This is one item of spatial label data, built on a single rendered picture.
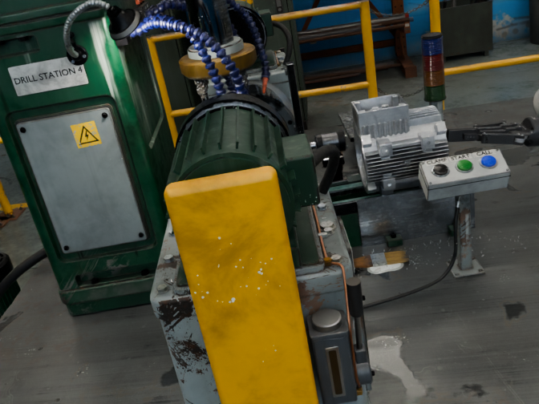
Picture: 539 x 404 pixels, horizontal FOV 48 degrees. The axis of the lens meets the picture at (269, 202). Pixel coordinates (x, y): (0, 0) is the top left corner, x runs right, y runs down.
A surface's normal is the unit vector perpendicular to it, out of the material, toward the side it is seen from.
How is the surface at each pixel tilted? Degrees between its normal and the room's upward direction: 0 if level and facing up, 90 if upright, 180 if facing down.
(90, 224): 90
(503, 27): 90
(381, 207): 90
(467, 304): 0
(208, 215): 90
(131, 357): 0
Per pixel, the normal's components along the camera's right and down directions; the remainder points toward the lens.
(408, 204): 0.04, 0.43
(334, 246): -0.17, -0.89
